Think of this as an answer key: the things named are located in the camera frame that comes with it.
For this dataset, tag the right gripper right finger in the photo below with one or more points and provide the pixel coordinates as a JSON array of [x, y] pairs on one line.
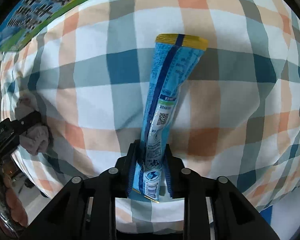
[[167, 170]]

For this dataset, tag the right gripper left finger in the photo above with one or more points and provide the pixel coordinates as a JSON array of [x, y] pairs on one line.
[[134, 170]]

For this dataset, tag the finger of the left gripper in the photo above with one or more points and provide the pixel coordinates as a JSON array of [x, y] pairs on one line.
[[22, 125]]

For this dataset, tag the checkered plaid tablecloth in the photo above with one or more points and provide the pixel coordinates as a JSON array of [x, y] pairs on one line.
[[238, 113]]

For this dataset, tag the blue blanket under tablecloth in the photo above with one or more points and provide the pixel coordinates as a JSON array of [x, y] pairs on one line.
[[267, 214]]

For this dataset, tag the lilac cloth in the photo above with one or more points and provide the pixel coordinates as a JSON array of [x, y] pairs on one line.
[[36, 139]]

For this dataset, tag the open cardboard box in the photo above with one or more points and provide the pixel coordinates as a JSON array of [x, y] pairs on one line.
[[35, 12]]

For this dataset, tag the left human hand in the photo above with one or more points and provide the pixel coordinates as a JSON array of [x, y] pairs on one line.
[[9, 210]]

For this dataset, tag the blue long snack packet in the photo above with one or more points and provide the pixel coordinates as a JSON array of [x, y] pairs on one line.
[[175, 57]]

